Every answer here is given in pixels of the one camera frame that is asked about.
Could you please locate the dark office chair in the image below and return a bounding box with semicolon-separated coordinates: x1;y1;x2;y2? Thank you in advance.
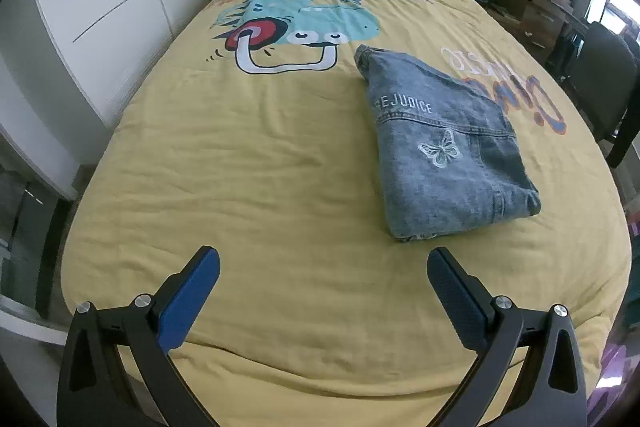
559;22;640;168

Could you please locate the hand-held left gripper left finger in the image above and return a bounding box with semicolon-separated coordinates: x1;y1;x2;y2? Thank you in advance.
56;245;221;427

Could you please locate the blue denim jacket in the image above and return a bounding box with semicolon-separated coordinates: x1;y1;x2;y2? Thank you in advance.
354;45;542;242

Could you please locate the purple cloth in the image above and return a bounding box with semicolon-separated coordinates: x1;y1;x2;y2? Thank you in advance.
590;341;632;408

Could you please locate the yellow printed bed cover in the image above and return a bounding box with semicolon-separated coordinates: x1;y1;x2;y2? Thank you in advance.
60;0;632;408

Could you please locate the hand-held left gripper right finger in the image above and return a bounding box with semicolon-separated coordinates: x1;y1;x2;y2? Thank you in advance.
426;247;587;427

